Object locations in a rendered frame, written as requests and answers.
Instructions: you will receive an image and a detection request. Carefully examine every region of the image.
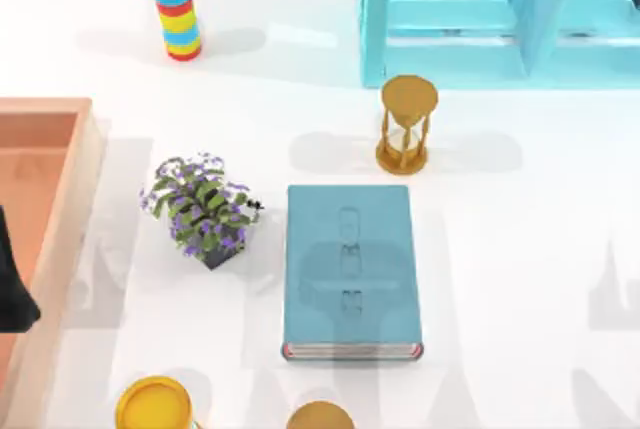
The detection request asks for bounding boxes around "blue book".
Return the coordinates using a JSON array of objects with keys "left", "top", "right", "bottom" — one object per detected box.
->
[{"left": 281, "top": 184, "right": 426, "bottom": 362}]

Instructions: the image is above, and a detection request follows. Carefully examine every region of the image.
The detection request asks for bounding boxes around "golden hourglass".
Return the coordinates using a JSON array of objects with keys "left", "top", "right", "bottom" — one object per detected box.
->
[
  {"left": 285, "top": 400, "right": 356, "bottom": 429},
  {"left": 375, "top": 74, "right": 440, "bottom": 175}
]

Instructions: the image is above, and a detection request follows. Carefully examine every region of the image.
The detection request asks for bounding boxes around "purple flowering potted plant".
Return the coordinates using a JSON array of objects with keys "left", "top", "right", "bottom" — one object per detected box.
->
[{"left": 138, "top": 151, "right": 266, "bottom": 272}]

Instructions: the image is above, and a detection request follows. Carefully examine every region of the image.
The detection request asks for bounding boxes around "light blue rack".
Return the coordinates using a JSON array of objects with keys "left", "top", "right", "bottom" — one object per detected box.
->
[{"left": 358, "top": 0, "right": 640, "bottom": 90}]

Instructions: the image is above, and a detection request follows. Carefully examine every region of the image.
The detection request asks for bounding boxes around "stack of coloured rings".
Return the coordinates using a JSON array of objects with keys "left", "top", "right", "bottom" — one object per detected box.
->
[{"left": 153, "top": 0, "right": 204, "bottom": 62}]

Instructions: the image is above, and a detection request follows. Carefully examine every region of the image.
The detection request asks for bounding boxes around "yellow cup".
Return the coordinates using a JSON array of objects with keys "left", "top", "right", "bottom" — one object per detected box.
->
[{"left": 115, "top": 375, "right": 194, "bottom": 429}]

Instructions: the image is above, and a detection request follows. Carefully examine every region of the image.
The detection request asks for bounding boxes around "shallow salmon-coloured box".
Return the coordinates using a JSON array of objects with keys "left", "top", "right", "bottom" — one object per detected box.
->
[{"left": 0, "top": 97, "right": 109, "bottom": 429}]

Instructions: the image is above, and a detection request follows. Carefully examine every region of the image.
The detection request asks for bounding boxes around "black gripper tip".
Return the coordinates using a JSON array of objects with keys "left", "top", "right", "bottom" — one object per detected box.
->
[{"left": 0, "top": 205, "right": 42, "bottom": 335}]

